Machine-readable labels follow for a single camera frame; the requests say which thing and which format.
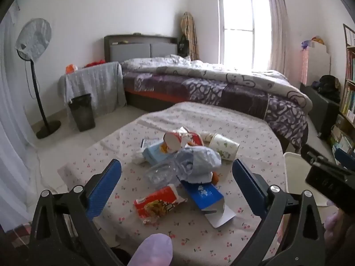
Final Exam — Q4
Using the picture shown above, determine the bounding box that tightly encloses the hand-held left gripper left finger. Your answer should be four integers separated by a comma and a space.
28, 158, 131, 266

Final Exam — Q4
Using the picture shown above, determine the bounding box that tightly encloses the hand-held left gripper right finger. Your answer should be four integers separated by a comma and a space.
232, 158, 326, 266

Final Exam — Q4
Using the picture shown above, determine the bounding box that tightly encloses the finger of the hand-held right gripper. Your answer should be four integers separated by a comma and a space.
334, 148, 355, 172
301, 143, 331, 167

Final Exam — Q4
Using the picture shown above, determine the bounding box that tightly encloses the white plastic bin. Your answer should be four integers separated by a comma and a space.
283, 152, 328, 208

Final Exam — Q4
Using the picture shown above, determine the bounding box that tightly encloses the white tissue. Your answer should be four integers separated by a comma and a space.
132, 150, 147, 164

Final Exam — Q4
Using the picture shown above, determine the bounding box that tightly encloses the floral paper cup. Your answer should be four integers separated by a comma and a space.
209, 133, 240, 162

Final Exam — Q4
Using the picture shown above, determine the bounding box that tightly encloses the blue and white box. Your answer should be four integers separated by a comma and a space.
180, 179, 237, 228

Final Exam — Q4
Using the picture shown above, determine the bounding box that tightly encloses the blue grey plastic bag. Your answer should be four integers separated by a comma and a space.
176, 145, 222, 185

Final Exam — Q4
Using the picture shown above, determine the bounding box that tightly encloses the red instant noodle packet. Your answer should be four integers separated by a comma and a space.
134, 184, 187, 226

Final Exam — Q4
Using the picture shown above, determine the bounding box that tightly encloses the clear plastic bottle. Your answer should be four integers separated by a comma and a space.
144, 159, 185, 190

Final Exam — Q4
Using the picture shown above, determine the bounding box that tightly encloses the light blue tissue pack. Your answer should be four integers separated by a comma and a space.
143, 141, 174, 165

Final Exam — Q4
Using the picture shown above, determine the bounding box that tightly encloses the red and white noodle cup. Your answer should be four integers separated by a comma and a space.
163, 127, 204, 153

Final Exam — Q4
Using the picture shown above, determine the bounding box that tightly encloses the black trash bin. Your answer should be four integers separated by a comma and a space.
68, 94, 96, 132

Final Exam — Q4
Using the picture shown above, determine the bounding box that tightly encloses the person's right hand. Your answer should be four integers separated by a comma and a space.
324, 199, 344, 247

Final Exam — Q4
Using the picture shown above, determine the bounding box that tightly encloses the person's left hand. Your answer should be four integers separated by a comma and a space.
133, 233, 173, 266

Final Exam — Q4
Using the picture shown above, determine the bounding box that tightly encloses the stack of pale books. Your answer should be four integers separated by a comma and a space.
330, 115, 355, 157

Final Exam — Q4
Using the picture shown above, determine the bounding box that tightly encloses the black bench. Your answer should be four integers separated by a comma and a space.
300, 82, 340, 140

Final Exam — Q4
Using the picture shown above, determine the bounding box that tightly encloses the pile of dark clothes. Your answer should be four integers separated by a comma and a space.
312, 75, 341, 103

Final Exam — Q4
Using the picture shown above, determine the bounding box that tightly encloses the cherry print tablecloth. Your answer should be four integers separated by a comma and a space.
57, 102, 287, 266

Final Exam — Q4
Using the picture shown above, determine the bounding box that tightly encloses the pink and white cabinet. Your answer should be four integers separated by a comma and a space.
301, 40, 332, 86

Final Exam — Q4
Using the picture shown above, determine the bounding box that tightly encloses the row of upright books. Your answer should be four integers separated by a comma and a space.
346, 48, 355, 82

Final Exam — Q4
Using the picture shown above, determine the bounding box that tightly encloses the purple patterned quilt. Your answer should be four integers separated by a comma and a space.
120, 54, 313, 153

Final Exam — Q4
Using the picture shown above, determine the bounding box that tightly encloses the white sheer curtain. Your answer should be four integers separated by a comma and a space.
0, 19, 42, 222

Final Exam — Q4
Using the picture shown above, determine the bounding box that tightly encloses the table under grey checked cloth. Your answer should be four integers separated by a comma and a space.
59, 62, 126, 111

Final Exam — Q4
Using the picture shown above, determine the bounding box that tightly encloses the wooden bookshelf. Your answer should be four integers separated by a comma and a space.
330, 23, 355, 158

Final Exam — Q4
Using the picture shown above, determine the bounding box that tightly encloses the red cloth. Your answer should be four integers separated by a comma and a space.
85, 59, 106, 68

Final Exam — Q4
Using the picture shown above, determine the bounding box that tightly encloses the pale window curtain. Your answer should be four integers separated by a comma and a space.
266, 0, 289, 81

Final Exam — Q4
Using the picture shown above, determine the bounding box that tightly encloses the bed with grey headboard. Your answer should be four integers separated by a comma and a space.
104, 34, 310, 150

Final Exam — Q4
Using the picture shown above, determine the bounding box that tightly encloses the black bag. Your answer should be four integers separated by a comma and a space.
177, 35, 190, 57

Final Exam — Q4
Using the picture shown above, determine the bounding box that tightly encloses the window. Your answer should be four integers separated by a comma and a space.
218, 0, 272, 70

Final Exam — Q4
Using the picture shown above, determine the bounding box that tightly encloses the plaid cloth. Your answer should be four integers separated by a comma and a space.
181, 12, 199, 61

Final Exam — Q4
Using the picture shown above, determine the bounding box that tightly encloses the standing fan with grey cover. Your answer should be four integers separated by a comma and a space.
15, 18, 61, 139

